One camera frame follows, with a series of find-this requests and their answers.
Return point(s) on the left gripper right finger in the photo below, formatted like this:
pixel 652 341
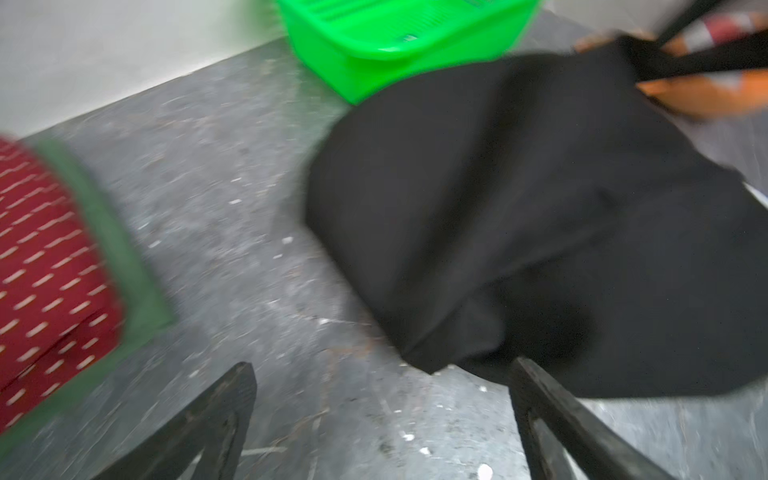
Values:
pixel 554 428

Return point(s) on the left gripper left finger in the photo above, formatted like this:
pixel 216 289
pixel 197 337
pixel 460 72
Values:
pixel 208 433

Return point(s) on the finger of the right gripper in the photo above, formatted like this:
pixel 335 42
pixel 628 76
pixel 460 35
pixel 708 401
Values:
pixel 693 11
pixel 652 63

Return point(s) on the green skirt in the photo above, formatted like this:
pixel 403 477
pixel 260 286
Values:
pixel 148 312

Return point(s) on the red polka dot skirt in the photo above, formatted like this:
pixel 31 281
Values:
pixel 59 311

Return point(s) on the black skirt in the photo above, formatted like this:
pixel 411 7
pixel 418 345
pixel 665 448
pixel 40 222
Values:
pixel 540 206

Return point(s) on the orange plush toy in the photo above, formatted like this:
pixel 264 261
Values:
pixel 711 95

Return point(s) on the green plastic basket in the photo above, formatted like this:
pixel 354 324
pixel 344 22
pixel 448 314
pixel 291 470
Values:
pixel 358 47

